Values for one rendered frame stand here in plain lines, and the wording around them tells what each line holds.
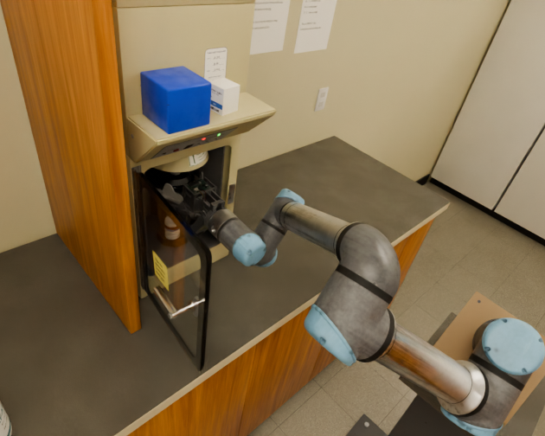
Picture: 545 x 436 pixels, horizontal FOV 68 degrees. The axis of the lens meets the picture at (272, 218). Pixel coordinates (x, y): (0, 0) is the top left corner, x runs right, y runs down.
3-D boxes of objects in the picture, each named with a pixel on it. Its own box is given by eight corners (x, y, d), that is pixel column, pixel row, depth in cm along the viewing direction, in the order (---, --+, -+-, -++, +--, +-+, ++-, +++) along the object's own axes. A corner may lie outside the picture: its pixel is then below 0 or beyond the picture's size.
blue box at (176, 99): (142, 114, 84) (139, 71, 78) (182, 105, 90) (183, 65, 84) (168, 135, 79) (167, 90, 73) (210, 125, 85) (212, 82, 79)
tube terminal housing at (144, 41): (100, 249, 130) (56, -25, 83) (186, 215, 150) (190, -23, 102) (140, 299, 117) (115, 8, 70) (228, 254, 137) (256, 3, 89)
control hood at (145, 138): (128, 158, 88) (125, 116, 82) (242, 127, 108) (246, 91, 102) (157, 184, 83) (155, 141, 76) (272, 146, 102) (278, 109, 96)
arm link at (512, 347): (548, 340, 94) (560, 336, 82) (518, 390, 93) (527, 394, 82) (495, 311, 100) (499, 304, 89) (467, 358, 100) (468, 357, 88)
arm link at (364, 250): (400, 224, 69) (272, 180, 111) (366, 278, 68) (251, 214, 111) (436, 254, 74) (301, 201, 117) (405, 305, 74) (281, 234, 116)
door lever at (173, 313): (174, 284, 92) (174, 276, 90) (195, 313, 86) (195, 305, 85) (151, 293, 89) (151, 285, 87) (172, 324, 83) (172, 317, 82)
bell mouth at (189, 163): (129, 148, 109) (127, 129, 106) (184, 133, 120) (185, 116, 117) (164, 180, 100) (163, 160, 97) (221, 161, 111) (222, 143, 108)
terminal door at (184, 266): (147, 289, 114) (138, 168, 90) (202, 373, 97) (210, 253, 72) (144, 290, 114) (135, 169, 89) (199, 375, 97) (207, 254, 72)
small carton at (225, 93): (206, 107, 91) (207, 81, 87) (221, 102, 94) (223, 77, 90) (221, 116, 89) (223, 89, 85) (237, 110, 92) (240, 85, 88)
